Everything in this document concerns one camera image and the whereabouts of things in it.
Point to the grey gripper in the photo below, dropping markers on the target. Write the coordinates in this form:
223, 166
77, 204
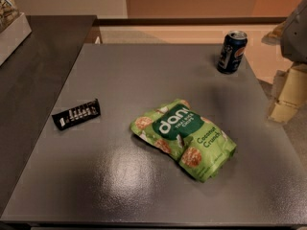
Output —
295, 37

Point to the blue pepsi can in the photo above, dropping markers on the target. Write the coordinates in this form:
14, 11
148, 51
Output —
235, 43

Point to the green rice chip bag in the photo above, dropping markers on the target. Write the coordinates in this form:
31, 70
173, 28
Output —
198, 145

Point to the black snack bar wrapper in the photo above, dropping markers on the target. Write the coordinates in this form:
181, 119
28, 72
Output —
77, 115

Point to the white snack box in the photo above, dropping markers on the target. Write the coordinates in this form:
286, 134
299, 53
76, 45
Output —
14, 28

